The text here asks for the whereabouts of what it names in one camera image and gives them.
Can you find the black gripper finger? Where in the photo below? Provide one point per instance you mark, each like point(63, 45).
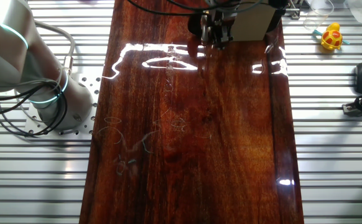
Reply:
point(213, 35)
point(224, 40)

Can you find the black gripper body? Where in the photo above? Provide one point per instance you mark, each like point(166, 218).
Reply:
point(223, 21)

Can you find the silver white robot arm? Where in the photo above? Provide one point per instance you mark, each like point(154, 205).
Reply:
point(7, 62)

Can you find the cream wooden box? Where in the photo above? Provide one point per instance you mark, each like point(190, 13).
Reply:
point(252, 26)

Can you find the black clamp with metal rod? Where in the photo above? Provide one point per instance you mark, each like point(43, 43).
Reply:
point(294, 11)

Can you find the cyan plastic straw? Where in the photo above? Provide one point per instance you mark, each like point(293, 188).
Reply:
point(317, 32)

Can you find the clear plastic cup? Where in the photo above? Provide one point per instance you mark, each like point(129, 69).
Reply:
point(319, 15)

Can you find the yellow duck toy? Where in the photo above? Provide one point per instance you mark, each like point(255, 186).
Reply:
point(331, 37)

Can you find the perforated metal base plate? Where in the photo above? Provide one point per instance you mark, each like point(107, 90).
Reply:
point(87, 124)

